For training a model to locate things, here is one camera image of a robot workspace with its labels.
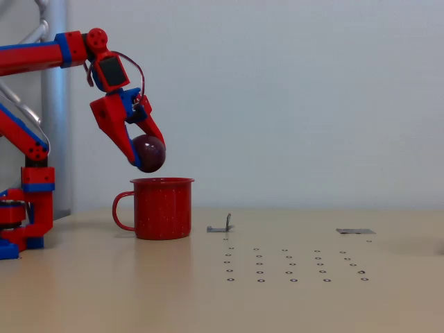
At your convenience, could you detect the curled grey tape piece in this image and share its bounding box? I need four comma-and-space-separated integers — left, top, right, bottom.
206, 213, 235, 234

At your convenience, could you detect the short diagonal metal tube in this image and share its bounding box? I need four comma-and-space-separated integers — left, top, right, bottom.
0, 81, 43, 126

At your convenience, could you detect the vertical grey metal pole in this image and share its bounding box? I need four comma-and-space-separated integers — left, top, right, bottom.
40, 0, 73, 221

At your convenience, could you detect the long diagonal metal tube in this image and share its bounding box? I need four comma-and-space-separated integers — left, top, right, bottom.
19, 19, 49, 45

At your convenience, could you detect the red speckled enamel mug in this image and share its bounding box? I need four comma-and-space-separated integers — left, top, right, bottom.
112, 177, 196, 241

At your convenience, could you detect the dark purple plum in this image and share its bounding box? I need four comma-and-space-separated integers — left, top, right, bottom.
132, 134, 167, 174

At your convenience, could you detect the red black white gripper cable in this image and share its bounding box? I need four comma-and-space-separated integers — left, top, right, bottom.
84, 51, 146, 105

